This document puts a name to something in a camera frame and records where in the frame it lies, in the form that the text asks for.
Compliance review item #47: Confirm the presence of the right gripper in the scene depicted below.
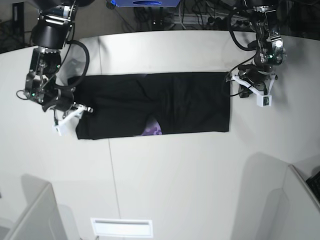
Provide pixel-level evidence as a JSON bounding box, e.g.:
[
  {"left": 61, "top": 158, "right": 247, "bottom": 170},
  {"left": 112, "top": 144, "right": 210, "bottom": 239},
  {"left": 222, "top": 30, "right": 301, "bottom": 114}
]
[{"left": 41, "top": 89, "right": 94, "bottom": 113}]

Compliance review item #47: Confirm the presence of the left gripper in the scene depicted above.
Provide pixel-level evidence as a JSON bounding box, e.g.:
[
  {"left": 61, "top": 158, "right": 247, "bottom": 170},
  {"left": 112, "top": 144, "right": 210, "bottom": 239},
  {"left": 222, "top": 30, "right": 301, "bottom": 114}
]
[{"left": 224, "top": 64, "right": 278, "bottom": 98}]

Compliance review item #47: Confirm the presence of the black T-shirt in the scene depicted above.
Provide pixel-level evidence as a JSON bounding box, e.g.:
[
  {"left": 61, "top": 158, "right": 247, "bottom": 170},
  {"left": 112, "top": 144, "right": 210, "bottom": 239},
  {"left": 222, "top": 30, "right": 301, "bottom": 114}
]
[{"left": 74, "top": 72, "right": 231, "bottom": 140}]

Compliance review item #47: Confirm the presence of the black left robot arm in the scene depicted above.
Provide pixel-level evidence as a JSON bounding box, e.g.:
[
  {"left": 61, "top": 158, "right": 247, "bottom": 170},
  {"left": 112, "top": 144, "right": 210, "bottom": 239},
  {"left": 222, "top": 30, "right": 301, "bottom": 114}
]
[{"left": 224, "top": 0, "right": 286, "bottom": 102}]

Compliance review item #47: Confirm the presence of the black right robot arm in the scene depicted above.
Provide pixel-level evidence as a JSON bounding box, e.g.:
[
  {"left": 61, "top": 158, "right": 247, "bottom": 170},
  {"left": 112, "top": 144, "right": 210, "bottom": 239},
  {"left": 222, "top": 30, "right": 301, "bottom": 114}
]
[{"left": 21, "top": 0, "right": 93, "bottom": 115}]

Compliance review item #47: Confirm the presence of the white power strip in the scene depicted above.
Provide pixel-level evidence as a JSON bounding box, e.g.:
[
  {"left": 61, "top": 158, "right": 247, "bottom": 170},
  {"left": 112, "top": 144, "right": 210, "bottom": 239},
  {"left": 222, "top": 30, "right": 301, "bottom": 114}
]
[{"left": 172, "top": 12, "right": 251, "bottom": 28}]

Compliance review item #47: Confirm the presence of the blue box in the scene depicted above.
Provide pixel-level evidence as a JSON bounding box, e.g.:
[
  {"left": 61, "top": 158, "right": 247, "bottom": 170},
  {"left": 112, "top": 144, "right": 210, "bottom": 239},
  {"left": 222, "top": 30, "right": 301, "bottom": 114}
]
[{"left": 108, "top": 0, "right": 180, "bottom": 8}]

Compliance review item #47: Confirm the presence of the grey left partition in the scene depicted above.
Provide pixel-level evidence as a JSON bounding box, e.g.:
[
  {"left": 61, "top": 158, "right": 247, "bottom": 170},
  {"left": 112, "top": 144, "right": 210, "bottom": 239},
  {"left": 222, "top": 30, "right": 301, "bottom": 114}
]
[{"left": 0, "top": 174, "right": 81, "bottom": 240}]

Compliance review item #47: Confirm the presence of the grey partition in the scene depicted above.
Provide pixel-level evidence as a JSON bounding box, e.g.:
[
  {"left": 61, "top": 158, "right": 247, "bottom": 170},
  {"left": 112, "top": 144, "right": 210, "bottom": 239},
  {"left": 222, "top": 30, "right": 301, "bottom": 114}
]
[
  {"left": 0, "top": 174, "right": 81, "bottom": 240},
  {"left": 255, "top": 165, "right": 320, "bottom": 240}
]

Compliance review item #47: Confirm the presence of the black keyboard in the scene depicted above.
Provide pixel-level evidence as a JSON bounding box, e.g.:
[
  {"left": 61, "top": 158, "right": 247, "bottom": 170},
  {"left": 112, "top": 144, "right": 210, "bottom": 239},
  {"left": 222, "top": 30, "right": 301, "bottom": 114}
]
[{"left": 306, "top": 172, "right": 320, "bottom": 201}]

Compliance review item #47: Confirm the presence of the white slotted tray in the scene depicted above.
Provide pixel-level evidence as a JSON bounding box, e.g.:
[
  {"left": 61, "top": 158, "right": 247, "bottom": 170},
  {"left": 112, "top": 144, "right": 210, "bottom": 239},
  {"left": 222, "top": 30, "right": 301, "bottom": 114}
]
[{"left": 90, "top": 218, "right": 154, "bottom": 238}]

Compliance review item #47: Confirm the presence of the grey right partition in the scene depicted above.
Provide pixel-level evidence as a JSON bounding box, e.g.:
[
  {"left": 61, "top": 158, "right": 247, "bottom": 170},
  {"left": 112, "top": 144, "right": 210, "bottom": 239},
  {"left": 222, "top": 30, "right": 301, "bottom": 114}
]
[{"left": 255, "top": 165, "right": 320, "bottom": 240}]

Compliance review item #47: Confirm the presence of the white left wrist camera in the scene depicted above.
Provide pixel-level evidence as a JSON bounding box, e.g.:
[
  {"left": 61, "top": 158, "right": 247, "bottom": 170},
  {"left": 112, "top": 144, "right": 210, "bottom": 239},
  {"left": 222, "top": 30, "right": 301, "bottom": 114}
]
[{"left": 231, "top": 75, "right": 272, "bottom": 108}]

